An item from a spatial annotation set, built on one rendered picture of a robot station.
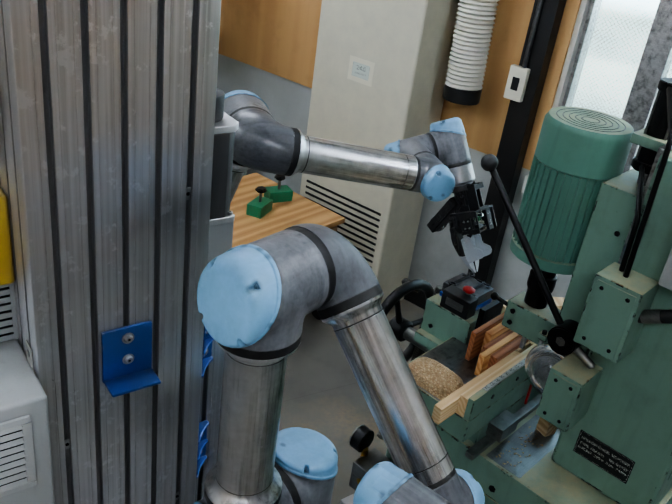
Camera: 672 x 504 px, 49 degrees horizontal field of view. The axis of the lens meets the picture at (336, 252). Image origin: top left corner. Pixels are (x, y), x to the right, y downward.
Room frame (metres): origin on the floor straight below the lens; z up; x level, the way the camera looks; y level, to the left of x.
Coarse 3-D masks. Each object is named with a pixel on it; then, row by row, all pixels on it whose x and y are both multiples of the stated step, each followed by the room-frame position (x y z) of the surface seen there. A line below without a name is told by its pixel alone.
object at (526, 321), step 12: (516, 300) 1.45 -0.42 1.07; (516, 312) 1.43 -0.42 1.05; (528, 312) 1.41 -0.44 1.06; (540, 312) 1.41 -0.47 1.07; (504, 324) 1.44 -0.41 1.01; (516, 324) 1.43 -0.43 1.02; (528, 324) 1.41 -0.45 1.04; (540, 324) 1.39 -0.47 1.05; (552, 324) 1.37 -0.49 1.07; (528, 336) 1.40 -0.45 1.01
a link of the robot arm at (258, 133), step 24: (240, 120) 1.37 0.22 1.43; (264, 120) 1.37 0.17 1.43; (240, 144) 1.34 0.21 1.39; (264, 144) 1.33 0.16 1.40; (288, 144) 1.34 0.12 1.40; (312, 144) 1.37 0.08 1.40; (336, 144) 1.40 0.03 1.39; (264, 168) 1.34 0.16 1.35; (288, 168) 1.34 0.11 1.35; (312, 168) 1.36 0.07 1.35; (336, 168) 1.38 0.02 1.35; (360, 168) 1.39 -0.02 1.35; (384, 168) 1.41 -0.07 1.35; (408, 168) 1.44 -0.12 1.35; (432, 168) 1.45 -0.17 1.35; (432, 192) 1.43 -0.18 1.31
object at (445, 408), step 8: (512, 352) 1.43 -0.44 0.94; (504, 360) 1.40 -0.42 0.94; (488, 368) 1.36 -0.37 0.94; (496, 368) 1.36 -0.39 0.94; (480, 376) 1.32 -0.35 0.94; (472, 384) 1.29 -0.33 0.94; (456, 392) 1.25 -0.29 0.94; (448, 400) 1.22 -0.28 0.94; (456, 400) 1.23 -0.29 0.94; (440, 408) 1.19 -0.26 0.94; (448, 408) 1.21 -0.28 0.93; (456, 408) 1.24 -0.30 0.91; (432, 416) 1.20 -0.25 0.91; (440, 416) 1.19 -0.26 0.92; (448, 416) 1.22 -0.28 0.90
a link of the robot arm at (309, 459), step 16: (288, 432) 0.94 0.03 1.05; (304, 432) 0.95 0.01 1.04; (288, 448) 0.90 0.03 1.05; (304, 448) 0.91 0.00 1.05; (320, 448) 0.92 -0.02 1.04; (288, 464) 0.87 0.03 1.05; (304, 464) 0.87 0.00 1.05; (320, 464) 0.88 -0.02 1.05; (336, 464) 0.91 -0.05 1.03; (288, 480) 0.85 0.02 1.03; (304, 480) 0.86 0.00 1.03; (320, 480) 0.87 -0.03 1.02; (304, 496) 0.85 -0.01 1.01; (320, 496) 0.87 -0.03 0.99
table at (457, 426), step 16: (416, 336) 1.57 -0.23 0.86; (432, 336) 1.56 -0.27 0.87; (432, 352) 1.44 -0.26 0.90; (448, 352) 1.45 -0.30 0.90; (464, 352) 1.46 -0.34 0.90; (464, 368) 1.40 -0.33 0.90; (528, 384) 1.41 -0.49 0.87; (432, 400) 1.27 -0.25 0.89; (512, 400) 1.36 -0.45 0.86; (480, 416) 1.25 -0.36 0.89; (448, 432) 1.24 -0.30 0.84; (464, 432) 1.22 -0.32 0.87
